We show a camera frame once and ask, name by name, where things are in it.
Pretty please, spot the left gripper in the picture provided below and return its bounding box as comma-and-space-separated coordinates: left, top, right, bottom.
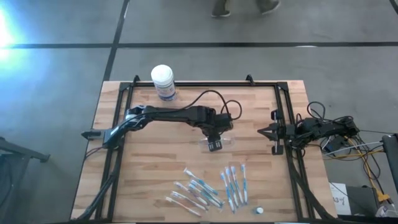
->
203, 108, 234, 153

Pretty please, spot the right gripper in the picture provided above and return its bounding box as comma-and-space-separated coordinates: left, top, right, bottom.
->
257, 109, 295, 156

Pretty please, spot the purple white toothbrush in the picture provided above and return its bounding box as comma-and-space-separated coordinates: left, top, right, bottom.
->
169, 190, 209, 212
173, 181, 210, 207

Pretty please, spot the clear plastic organizer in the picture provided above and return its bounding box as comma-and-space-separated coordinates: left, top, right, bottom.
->
198, 136, 239, 154

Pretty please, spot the blue grey power box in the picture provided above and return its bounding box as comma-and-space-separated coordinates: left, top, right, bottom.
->
323, 136, 349, 154

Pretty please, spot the orange wrapped toothbrush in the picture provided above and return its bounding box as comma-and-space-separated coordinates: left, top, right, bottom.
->
164, 196, 203, 218

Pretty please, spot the white wipes canister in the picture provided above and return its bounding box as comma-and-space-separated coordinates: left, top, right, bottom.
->
150, 64, 177, 102

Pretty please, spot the white paper sheet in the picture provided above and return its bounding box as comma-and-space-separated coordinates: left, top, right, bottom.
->
328, 182, 353, 216

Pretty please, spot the dark grey box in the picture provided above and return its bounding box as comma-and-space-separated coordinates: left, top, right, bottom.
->
345, 185, 380, 217

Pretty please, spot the black upright stand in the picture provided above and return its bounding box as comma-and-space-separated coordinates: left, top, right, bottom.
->
381, 133, 398, 195

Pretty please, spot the person's foot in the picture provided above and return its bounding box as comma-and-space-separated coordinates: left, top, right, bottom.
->
256, 0, 281, 16
211, 0, 231, 18

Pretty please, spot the black metal cart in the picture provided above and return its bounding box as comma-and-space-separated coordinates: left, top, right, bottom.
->
0, 136, 51, 224

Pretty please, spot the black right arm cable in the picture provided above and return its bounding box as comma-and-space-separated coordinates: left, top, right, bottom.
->
294, 101, 355, 125

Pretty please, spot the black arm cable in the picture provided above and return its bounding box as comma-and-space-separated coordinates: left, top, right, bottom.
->
183, 90, 243, 121
294, 101, 355, 125

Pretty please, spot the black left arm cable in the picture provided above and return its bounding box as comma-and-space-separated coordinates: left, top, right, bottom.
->
183, 90, 243, 121

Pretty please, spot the black aluminium table frame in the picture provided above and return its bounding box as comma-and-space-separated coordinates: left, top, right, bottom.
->
70, 74, 338, 223

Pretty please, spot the white cable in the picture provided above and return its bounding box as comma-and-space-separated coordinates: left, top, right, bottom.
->
322, 141, 382, 156

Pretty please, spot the yellow cable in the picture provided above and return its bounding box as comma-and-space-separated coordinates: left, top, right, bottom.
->
323, 135, 389, 203

